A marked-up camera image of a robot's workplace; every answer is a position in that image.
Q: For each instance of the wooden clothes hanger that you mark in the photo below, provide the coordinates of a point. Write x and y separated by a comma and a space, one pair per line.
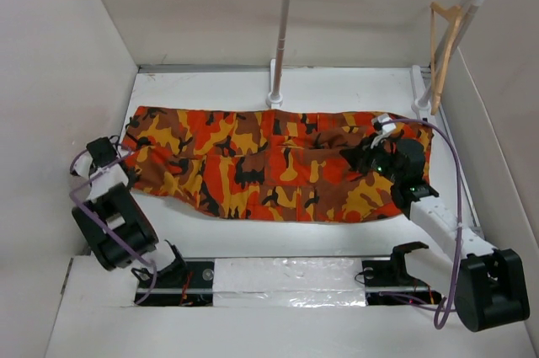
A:
439, 64

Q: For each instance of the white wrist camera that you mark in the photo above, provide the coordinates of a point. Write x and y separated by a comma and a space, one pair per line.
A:
81, 165
384, 127

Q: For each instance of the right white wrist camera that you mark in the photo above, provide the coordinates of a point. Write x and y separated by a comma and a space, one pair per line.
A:
384, 127

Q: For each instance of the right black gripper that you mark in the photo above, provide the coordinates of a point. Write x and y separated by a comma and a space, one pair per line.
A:
358, 157

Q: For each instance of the black base rail with foil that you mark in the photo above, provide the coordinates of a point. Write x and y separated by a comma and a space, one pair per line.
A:
304, 282

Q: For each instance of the orange camouflage trousers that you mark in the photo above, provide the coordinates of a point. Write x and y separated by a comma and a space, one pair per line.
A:
264, 165

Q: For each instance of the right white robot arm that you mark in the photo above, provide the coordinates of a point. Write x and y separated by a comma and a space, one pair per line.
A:
485, 285

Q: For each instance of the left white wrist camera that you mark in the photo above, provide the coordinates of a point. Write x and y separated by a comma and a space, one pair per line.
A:
81, 165

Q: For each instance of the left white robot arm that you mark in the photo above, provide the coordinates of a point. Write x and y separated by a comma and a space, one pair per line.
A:
117, 231

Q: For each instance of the white and silver clothes rack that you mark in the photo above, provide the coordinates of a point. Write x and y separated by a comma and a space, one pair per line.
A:
282, 38

